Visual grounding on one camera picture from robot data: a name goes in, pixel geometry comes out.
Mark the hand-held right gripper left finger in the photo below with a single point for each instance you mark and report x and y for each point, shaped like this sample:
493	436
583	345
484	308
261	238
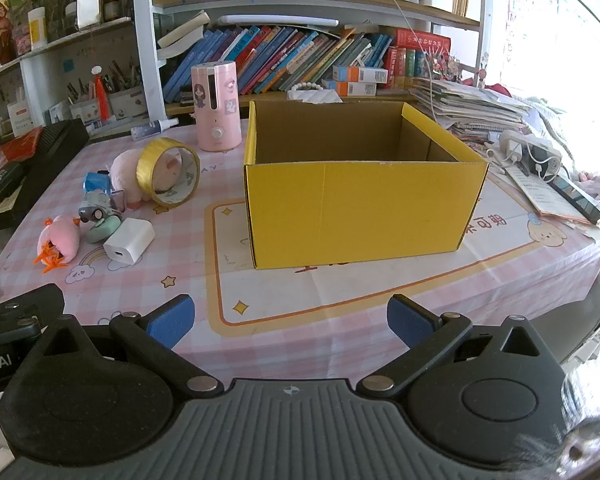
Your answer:
172	317

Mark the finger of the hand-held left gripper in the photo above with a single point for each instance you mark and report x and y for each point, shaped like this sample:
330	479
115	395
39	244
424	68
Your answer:
40	300

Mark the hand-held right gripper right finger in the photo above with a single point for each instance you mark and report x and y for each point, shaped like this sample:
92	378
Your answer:
410	320

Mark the pink chick plush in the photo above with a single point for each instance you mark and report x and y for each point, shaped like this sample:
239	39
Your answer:
60	240

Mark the white charger adapter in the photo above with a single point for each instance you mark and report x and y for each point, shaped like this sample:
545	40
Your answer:
130	240

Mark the mint green round case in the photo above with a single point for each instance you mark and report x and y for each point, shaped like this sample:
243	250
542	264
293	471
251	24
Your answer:
100	232

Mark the small grey toy car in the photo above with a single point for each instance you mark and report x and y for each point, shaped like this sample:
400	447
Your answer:
96	209

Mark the yellow cardboard box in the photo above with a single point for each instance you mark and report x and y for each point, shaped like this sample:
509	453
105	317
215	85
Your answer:
355	210

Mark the small blue object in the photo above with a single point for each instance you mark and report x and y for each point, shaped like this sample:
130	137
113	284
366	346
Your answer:
96	182

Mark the yellow tape roll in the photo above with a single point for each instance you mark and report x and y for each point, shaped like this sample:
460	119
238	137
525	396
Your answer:
147	165

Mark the pink pig plush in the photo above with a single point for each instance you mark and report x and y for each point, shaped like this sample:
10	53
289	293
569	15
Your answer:
125	170

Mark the black case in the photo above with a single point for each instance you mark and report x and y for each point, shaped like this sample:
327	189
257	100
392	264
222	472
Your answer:
55	155

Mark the red book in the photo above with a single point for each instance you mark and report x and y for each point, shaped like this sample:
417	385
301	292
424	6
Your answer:
22	147

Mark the black chair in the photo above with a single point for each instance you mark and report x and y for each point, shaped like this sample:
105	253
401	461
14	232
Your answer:
575	320

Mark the printed paper leaflet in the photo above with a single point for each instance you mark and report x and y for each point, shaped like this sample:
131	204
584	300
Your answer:
540	195

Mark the white card red label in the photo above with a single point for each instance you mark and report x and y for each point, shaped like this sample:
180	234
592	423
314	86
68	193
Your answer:
20	120

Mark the small spray bottle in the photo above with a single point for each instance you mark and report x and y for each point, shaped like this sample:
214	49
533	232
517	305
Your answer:
152	130

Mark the white pen holder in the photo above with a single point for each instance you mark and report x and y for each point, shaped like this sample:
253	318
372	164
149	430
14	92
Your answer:
84	109
127	102

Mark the black smartphone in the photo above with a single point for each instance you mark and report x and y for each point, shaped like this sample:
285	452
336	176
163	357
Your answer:
577	200

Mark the white power strip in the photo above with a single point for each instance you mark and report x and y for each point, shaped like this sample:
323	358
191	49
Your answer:
525	147

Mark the pink cylindrical humidifier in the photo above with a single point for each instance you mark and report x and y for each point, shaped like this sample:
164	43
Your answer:
215	110

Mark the stack of papers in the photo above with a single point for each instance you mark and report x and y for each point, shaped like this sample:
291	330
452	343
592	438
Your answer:
470	110

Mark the orange and white carton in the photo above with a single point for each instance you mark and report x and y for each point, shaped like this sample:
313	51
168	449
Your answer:
360	74
355	88

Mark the small figurine decoration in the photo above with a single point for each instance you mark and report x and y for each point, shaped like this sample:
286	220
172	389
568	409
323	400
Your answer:
442	66

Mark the white bookshelf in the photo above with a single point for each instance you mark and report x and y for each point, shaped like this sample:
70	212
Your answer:
147	60

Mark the white bottle yellow label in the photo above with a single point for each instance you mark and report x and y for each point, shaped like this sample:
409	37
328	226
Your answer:
37	30

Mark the row of leaning books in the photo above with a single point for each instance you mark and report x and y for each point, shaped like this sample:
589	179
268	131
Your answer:
280	60

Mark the white folded book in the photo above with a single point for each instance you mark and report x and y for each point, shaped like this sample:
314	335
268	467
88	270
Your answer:
180	35

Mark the white rod lamp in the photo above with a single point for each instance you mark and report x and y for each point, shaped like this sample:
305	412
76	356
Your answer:
280	21

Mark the white wall shelf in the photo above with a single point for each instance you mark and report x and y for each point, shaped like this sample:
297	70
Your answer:
80	40

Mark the alphabet wall poster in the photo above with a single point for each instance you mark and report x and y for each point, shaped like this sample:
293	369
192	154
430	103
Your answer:
530	10

